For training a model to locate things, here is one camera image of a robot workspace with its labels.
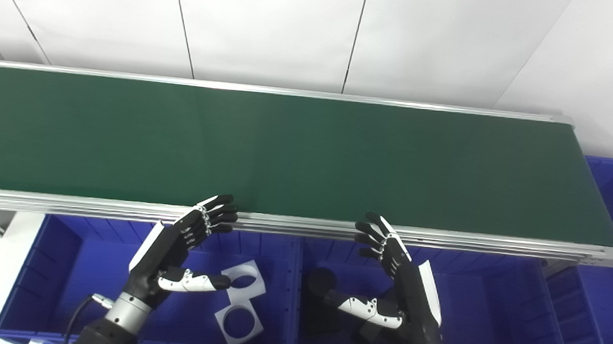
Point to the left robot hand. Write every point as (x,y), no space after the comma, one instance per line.
(157,259)

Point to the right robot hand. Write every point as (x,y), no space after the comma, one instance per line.
(416,298)

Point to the white square part with hole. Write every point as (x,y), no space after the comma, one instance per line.
(222,317)
(257,292)

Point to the black cylinder part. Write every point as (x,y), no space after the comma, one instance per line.
(323,281)

